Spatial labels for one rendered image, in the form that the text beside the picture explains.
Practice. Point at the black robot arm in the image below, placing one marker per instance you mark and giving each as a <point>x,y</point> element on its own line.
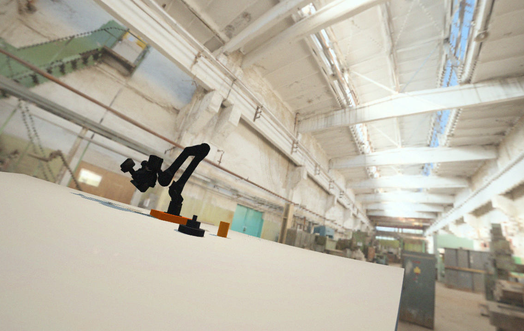
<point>153,167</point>

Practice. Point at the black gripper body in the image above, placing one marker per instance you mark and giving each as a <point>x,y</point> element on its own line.
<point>128,165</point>

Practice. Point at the orange knob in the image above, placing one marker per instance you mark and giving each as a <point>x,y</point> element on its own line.
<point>223,229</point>

